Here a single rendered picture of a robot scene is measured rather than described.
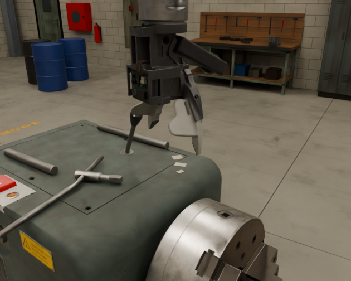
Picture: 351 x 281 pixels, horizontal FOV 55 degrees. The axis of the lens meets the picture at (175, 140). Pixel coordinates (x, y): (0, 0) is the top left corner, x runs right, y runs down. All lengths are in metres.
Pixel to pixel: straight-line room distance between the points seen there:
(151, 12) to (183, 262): 0.44
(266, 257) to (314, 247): 1.92
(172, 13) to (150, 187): 0.41
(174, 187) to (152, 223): 0.11
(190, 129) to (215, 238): 0.24
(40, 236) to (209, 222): 0.33
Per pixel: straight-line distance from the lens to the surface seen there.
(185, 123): 0.53
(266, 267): 0.82
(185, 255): 0.67
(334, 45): 6.65
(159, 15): 0.51
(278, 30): 7.30
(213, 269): 0.66
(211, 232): 0.68
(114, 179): 0.79
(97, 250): 0.65
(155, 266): 0.70
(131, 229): 0.69
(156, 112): 0.63
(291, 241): 2.74
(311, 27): 7.21
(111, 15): 9.44
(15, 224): 0.71
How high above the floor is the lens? 1.65
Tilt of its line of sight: 23 degrees down
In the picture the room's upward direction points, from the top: straight up
